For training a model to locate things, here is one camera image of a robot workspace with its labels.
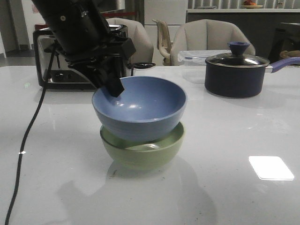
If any fruit bowl on counter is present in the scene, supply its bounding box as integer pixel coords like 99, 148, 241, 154
241, 0, 263, 9

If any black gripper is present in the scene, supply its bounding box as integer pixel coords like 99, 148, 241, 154
43, 35, 136, 97

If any blue bowl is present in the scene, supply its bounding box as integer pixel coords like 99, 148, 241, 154
92, 76, 188, 142

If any left beige armchair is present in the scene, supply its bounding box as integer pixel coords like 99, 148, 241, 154
107, 18, 154, 63

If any black toaster power cord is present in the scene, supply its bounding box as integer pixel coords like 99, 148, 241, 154
128, 62, 157, 70

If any beige armchair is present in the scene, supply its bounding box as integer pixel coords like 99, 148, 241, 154
170, 19, 250, 66
107, 18, 154, 63

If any dark blue saucepan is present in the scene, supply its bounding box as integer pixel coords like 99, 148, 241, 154
204, 57, 300, 98

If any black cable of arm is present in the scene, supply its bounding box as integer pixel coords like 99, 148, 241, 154
4, 45, 57, 225

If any cream wooden chair back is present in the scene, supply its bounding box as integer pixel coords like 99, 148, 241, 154
152, 19, 172, 66

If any green bowl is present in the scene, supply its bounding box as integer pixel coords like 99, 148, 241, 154
100, 123, 185, 170

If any clear plastic storage container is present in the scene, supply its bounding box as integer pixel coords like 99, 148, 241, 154
177, 50, 230, 84

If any black and chrome toaster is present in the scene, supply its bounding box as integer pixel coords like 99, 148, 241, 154
33, 27, 127, 89

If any red trash bin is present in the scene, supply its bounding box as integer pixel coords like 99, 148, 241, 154
34, 23, 48, 30

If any right beige armchair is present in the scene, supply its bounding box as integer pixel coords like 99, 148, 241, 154
170, 19, 250, 66

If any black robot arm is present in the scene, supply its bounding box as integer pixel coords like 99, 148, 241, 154
33, 0, 135, 97

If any white refrigerator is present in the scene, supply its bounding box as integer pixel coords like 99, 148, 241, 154
144, 0, 188, 48

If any glass pot lid blue knob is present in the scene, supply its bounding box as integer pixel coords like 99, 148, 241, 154
205, 42, 270, 68

